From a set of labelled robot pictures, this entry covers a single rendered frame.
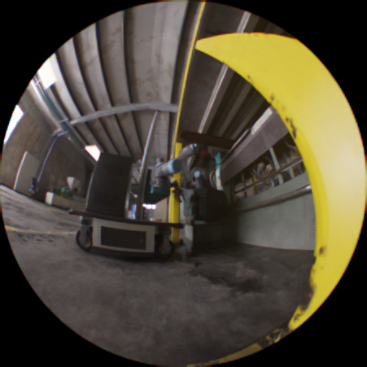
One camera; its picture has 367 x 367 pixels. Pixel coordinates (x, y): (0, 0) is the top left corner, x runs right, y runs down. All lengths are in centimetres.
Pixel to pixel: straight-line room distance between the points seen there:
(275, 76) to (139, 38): 549
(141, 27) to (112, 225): 575
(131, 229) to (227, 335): 78
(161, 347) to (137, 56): 591
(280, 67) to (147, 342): 52
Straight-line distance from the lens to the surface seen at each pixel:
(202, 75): 178
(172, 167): 87
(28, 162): 810
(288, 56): 15
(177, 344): 38
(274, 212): 122
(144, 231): 84
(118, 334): 40
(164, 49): 534
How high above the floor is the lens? 34
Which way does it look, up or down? 19 degrees up
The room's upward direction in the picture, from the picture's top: 1 degrees clockwise
